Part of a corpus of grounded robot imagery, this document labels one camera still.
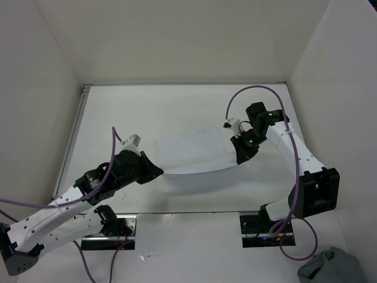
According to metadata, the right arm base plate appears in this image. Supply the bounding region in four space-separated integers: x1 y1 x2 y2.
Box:
239 212 296 248

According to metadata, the grey cloth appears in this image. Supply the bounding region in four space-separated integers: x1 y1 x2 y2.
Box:
297 247 368 283

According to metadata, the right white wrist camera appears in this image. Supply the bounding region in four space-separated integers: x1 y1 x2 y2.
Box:
223 118 242 137

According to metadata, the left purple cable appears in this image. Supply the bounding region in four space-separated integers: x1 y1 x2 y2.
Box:
0 126 136 283

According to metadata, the white skirt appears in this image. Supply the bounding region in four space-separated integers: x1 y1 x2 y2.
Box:
154 126 237 176

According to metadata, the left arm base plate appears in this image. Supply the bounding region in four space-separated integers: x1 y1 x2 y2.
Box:
80 213 137 251

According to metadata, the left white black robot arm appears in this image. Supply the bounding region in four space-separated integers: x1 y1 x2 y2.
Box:
1 150 164 276

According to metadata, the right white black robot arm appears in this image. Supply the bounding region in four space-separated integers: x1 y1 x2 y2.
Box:
223 102 340 232

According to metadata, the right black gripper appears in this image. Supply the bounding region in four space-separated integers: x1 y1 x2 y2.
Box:
231 128 268 164

